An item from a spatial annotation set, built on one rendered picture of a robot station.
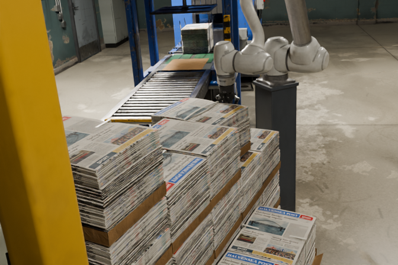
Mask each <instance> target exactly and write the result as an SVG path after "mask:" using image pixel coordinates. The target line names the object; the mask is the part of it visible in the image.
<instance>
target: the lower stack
mask: <svg viewBox="0 0 398 265"><path fill-rule="evenodd" d="M243 226H244V227H243ZM315 233H316V217H313V216H309V215H305V214H300V213H296V212H291V211H286V210H282V209H277V208H272V207H267V206H258V207H257V208H256V209H255V210H254V212H253V213H252V215H251V216H250V218H249V219H248V221H247V223H246V224H243V225H242V229H241V231H240V232H239V233H238V235H237V236H236V238H235V239H234V240H233V242H232V243H231V245H230V247H229V248H228V250H227V252H226V254H225V255H224V256H223V257H222V259H221V260H220V261H219V263H218V264H217V265H313V263H314V261H315V258H316V255H315V253H316V252H315V247H314V245H315V242H314V241H315V238H316V234H315Z"/></svg>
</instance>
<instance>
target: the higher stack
mask: <svg viewBox="0 0 398 265"><path fill-rule="evenodd" d="M62 118H63V125H64V129H65V135H66V141H67V145H68V151H69V157H70V164H71V168H72V174H73V180H74V184H75V190H76V197H77V200H78V206H79V213H80V217H81V223H82V226H84V227H88V228H92V229H95V230H99V231H103V232H107V235H108V232H109V231H110V230H111V229H113V228H114V227H115V226H116V225H117V224H118V223H119V222H121V221H122V220H123V219H124V218H125V217H126V216H127V215H129V214H130V213H131V212H132V211H133V210H135V209H136V208H137V207H138V206H139V205H140V204H141V203H142V202H143V201H145V200H146V199H147V198H148V197H149V196H150V195H151V194H152V193H153V192H154V191H156V190H157V189H158V188H159V187H160V186H162V185H163V184H164V179H163V178H164V176H163V174H164V171H163V170H164V168H163V158H164V157H163V154H162V145H161V142H160V138H159V135H160V134H159V132H158V131H159V129H157V128H152V127H145V126H141V125H134V124H125V123H119V122H111V120H110V119H108V120H106V121H101V120H98V119H92V118H85V117H76V116H70V115H64V116H62ZM108 121H109V122H108ZM167 202H168V201H167V200H166V197H163V198H162V199H161V200H160V201H159V202H158V203H157V204H156V205H154V206H153V207H152V208H151V209H150V210H149V211H148V212H147V213H145V214H144V215H143V216H142V217H141V218H140V219H139V220H138V221H137V222H136V223H135V224H134V225H133V226H132V227H130V228H129V229H128V230H127V231H126V232H125V233H124V234H123V235H122V236H121V237H120V238H119V239H118V240H116V241H115V242H114V243H113V244H112V245H111V246H110V247H109V246H106V245H102V244H98V243H95V242H92V241H88V240H85V246H86V252H87V256H88V262H89V265H155V263H156V262H157V261H158V260H159V259H160V258H161V257H162V256H163V254H164V253H165V252H166V251H167V250H168V248H169V247H170V243H171V240H170V228H168V223H167V222H168V219H167V217H168V216H167V210H168V209H167V204H166V203H167Z"/></svg>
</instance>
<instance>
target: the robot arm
mask: <svg viewBox="0 0 398 265"><path fill-rule="evenodd" d="M285 5H286V9H287V14H288V19H289V22H290V27H291V33H292V36H293V42H292V43H291V44H288V40H287V39H286V38H284V37H271V38H269V39H267V41H266V42H265V44H264V41H265V35H264V30H263V28H262V25H261V22H260V20H259V18H258V16H257V13H256V11H255V8H254V7H253V3H252V0H240V7H241V9H242V12H243V14H244V16H245V18H246V20H247V22H248V25H249V27H250V29H251V31H252V34H253V39H252V42H251V43H250V44H248V45H246V46H245V48H244V49H243V50H242V51H237V50H235V48H234V46H233V44H232V43H231V42H230V41H219V42H218V43H216V45H215V46H214V54H213V59H214V68H215V70H216V76H217V84H218V85H219V91H220V93H219V95H217V96H216V97H215V98H216V100H217V101H219V103H222V100H223V103H226V104H233V103H232V102H233V99H234V98H235V104H236V105H238V102H239V99H240V97H237V96H236V94H235V86H234V83H235V73H242V74H246V75H262V77H261V78H257V79H256V82H260V83H263V84H265V85H268V86H269V87H275V86H280V85H285V84H288V83H295V82H296V80H295V79H291V78H289V77H288V72H296V73H317V72H321V71H322V70H324V69H326V68H327V66H328V63H329V53H328V51H327V50H326V49H325V48H324V47H321V46H320V44H319V43H318V42H317V40H316V39H315V38H314V37H312V36H311V32H310V26H309V19H308V16H307V9H306V2H305V0H285Z"/></svg>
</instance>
